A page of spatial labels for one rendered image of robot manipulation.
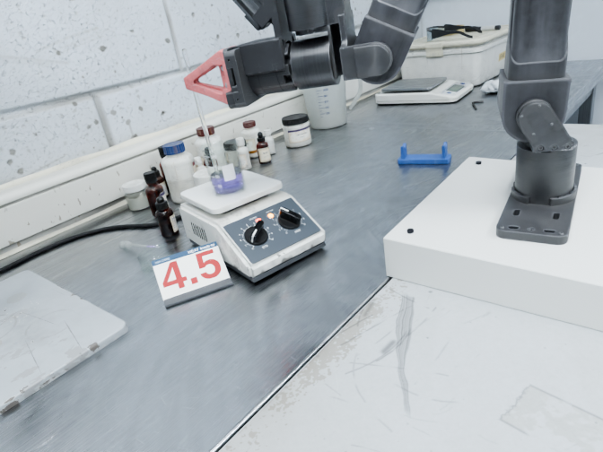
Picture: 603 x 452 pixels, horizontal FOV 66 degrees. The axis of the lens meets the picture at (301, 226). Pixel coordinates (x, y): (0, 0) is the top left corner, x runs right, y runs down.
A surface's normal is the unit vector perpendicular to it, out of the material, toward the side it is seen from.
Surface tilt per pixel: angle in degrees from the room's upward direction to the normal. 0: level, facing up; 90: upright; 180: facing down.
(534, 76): 93
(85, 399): 0
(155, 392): 0
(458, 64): 93
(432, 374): 0
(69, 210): 90
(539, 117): 93
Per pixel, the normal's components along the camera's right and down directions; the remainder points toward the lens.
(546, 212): -0.17, -0.87
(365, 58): -0.28, 0.49
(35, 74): 0.76, 0.16
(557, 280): -0.62, 0.42
